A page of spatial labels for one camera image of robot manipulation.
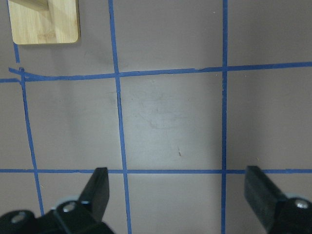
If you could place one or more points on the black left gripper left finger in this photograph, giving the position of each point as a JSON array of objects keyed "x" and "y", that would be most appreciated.
[{"x": 95, "y": 195}]

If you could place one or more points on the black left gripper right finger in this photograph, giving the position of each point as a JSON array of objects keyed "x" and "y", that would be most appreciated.
[{"x": 264, "y": 198}]

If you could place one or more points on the wooden cup rack stand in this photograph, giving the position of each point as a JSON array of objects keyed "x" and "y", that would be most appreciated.
[{"x": 44, "y": 21}]

